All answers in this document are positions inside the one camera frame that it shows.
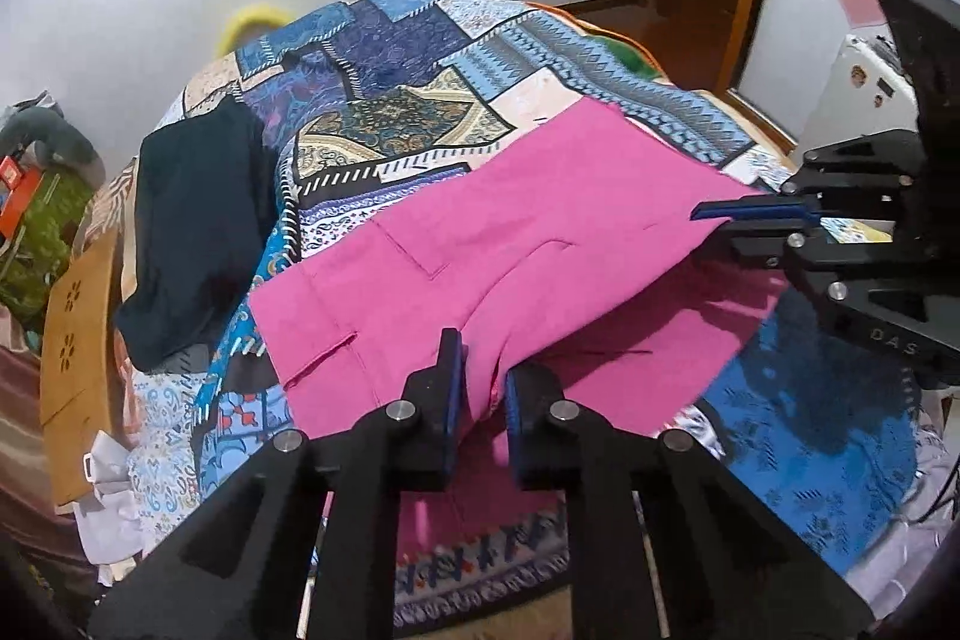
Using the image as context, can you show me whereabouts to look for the orange green blanket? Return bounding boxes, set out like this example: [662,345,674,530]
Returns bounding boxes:
[525,0,677,86]

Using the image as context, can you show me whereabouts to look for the dark navy cloth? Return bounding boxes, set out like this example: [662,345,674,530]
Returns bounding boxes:
[112,100,292,372]

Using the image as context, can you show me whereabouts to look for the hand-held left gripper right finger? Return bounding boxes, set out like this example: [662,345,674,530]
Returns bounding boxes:
[504,367,875,640]

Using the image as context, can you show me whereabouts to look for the blue patchwork printed blanket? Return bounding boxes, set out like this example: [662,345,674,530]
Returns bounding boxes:
[124,0,925,633]

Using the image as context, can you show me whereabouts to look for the yellow round object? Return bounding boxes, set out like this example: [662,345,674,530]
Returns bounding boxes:
[217,2,295,60]

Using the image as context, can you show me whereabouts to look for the green patterned cloth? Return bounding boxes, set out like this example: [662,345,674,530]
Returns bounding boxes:
[0,166,97,327]

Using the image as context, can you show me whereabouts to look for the white crumpled cloth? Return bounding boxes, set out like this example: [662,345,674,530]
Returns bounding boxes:
[73,428,149,567]

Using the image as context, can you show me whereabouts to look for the grey pillow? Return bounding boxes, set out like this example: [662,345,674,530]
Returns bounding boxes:
[0,104,107,180]

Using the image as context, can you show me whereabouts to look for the white appliance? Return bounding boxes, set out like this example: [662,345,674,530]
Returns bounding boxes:
[799,32,929,163]

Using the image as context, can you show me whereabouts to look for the orange box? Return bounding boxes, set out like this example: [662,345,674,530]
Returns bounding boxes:
[0,155,44,241]

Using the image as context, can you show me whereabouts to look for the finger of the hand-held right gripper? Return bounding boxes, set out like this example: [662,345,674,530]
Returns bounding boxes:
[691,128,932,223]
[716,218,960,386]

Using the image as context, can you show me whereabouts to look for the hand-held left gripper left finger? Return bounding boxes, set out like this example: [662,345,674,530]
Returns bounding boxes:
[88,328,469,640]

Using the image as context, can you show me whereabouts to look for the pink pants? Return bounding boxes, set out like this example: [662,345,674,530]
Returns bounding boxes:
[251,98,792,555]

